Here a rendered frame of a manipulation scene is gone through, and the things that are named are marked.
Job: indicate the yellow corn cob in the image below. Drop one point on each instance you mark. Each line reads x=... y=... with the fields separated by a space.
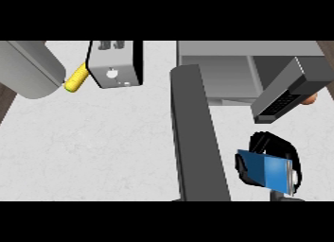
x=76 y=80

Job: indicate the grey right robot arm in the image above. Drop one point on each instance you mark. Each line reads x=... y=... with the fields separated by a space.
x=282 y=197

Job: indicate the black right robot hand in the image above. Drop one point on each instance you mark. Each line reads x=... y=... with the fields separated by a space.
x=279 y=145

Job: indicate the dark grey microwave door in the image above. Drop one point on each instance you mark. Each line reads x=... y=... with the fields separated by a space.
x=195 y=135

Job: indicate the blue milk carton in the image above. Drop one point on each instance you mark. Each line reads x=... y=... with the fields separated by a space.
x=267 y=171

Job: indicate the orange round fruit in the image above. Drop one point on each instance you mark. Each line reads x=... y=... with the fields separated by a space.
x=311 y=99

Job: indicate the silver and black toaster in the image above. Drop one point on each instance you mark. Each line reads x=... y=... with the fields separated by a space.
x=113 y=64

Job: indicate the grey microwave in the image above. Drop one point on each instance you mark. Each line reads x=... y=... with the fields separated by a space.
x=267 y=72

